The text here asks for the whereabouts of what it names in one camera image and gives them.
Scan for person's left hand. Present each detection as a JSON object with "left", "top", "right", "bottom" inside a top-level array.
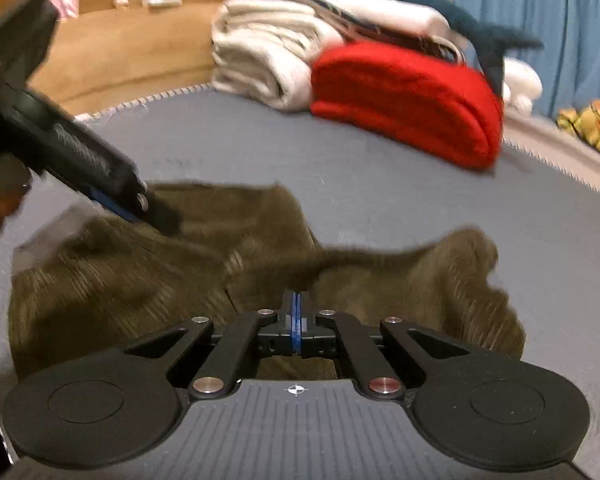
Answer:
[{"left": 0, "top": 165, "right": 33, "bottom": 238}]

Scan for yellow plush toy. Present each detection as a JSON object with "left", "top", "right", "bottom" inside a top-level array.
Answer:
[{"left": 557, "top": 100, "right": 600, "bottom": 161}]

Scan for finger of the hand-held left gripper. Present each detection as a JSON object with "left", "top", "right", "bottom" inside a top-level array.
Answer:
[{"left": 85, "top": 182, "right": 185, "bottom": 235}]

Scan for olive corduroy pants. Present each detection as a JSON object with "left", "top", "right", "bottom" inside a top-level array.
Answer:
[{"left": 7, "top": 182, "right": 528, "bottom": 381}]

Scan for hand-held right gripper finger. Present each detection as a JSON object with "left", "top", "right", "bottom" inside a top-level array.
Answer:
[
  {"left": 297, "top": 290, "right": 473, "bottom": 401},
  {"left": 125, "top": 290, "right": 297, "bottom": 401}
]

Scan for red folded blanket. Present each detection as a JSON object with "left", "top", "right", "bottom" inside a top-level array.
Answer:
[{"left": 310, "top": 41, "right": 506, "bottom": 171}]

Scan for blue curtain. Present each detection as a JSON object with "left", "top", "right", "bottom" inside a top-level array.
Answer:
[{"left": 455, "top": 0, "right": 600, "bottom": 121}]

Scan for blue shark plush toy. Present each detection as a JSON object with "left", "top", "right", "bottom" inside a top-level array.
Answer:
[{"left": 262, "top": 0, "right": 546, "bottom": 96}]

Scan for white folded towel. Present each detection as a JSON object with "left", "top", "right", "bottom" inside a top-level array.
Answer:
[{"left": 297, "top": 0, "right": 453, "bottom": 36}]

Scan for striped folded cloth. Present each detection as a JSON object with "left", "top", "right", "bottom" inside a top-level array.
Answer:
[{"left": 250, "top": 0, "right": 466, "bottom": 63}]

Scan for wooden headboard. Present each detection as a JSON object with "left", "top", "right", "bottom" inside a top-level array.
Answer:
[{"left": 0, "top": 0, "right": 253, "bottom": 116}]

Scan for cream folded blanket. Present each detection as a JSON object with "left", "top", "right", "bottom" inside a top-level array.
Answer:
[{"left": 211, "top": 0, "right": 348, "bottom": 111}]

